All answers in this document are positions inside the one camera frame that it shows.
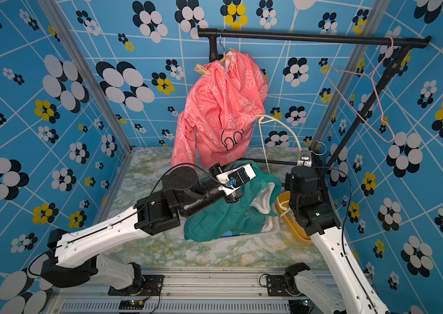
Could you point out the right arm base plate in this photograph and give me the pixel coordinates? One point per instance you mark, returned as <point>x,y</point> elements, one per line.
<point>278,286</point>

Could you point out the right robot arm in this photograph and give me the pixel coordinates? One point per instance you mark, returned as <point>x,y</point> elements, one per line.
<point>315,215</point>

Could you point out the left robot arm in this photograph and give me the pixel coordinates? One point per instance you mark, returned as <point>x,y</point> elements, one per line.
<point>76,258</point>

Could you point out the white clothespin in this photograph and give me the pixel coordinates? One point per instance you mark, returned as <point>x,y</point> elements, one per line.
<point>285,210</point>

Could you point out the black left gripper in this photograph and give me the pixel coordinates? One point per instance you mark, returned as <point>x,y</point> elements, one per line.
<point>235,195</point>

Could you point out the small black electronics board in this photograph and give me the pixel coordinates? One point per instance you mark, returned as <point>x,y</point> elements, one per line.
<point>131,305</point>

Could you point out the pink jacket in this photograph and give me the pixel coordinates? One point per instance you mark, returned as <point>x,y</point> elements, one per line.
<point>217,123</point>

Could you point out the white hanger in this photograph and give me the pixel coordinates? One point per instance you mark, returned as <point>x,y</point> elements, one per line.
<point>274,137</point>

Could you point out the wooden hanger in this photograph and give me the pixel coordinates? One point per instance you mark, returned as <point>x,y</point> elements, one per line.
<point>224,56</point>

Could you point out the yellow plastic tray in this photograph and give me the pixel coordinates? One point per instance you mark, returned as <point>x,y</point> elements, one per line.
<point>297,231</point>

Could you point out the black clothes rack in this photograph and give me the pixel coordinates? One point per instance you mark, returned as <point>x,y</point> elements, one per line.
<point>406,45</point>

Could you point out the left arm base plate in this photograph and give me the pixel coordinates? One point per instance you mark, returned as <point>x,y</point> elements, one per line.
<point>151,285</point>

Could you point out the white plastic basket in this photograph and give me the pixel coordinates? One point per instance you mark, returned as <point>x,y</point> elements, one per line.
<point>270,225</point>

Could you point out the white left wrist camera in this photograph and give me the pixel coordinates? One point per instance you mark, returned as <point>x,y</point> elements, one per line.
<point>237,177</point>

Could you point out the green jacket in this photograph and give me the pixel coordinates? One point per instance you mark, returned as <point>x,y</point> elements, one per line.
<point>248,215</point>

